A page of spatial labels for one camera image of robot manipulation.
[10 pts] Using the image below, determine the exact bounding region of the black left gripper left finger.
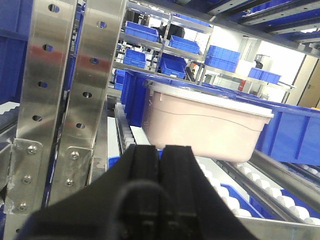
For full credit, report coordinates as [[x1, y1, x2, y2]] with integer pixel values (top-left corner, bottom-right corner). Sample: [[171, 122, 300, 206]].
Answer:
[[16, 144, 160, 240]]

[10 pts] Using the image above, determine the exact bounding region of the blue bin top shelf left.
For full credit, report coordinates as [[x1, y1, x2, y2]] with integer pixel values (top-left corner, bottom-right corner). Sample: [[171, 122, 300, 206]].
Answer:
[[124, 21, 159, 42]]

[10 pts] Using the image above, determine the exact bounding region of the blue bin top shelf middle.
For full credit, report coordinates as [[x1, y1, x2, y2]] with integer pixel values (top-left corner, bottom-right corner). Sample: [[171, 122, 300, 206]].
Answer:
[[168, 35, 200, 54]]

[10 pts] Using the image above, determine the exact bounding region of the white roller conveyor track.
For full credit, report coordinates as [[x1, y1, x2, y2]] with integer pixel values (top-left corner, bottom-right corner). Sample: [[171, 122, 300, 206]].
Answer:
[[114, 103, 320, 226]]

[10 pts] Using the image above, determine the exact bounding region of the large blue bin right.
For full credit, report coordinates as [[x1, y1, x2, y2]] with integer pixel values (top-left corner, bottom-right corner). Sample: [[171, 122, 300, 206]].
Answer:
[[235, 96, 320, 166]]

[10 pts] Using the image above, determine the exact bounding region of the blue bin stacked right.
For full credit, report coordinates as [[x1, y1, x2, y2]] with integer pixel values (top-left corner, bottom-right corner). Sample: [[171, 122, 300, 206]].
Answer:
[[204, 45, 241, 73]]

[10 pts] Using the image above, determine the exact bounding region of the blue bin behind white bin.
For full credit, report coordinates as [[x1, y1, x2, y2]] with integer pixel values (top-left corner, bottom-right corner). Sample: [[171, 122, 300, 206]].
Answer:
[[120, 67, 176, 128]]

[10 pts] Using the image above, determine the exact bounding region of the steel shelf upright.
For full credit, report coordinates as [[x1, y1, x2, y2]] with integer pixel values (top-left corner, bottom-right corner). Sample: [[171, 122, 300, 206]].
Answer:
[[52, 0, 127, 193], [4, 0, 78, 216]]

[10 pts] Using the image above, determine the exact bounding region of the blue bin shelf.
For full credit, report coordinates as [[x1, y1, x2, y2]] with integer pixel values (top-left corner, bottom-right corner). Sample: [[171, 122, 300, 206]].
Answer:
[[123, 48, 147, 69], [248, 67, 281, 84], [168, 35, 200, 54], [124, 21, 159, 42], [159, 53, 187, 79]]

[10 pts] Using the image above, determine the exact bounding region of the pinkish white storage bin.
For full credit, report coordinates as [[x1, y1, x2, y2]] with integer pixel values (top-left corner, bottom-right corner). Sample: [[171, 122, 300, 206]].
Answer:
[[142, 85, 274, 163]]

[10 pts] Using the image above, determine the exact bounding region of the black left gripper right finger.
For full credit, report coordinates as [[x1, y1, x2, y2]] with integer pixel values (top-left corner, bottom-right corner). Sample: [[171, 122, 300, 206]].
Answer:
[[159, 145, 256, 240]]

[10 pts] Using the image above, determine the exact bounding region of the steel shelf upright right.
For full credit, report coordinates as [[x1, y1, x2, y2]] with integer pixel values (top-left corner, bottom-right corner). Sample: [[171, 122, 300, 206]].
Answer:
[[52, 0, 127, 193]]

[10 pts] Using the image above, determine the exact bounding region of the blue bin lower shelf left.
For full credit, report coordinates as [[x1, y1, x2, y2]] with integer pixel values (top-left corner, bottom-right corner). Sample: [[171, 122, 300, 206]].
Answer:
[[123, 48, 147, 69]]

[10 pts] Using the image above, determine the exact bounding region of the blue bin far right shelf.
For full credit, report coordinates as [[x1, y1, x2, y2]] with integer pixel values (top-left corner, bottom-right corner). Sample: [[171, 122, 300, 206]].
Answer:
[[248, 67, 281, 84]]

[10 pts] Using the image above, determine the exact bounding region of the steel shelf upright left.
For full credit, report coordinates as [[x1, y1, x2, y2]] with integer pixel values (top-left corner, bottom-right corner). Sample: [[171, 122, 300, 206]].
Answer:
[[4, 0, 78, 216]]

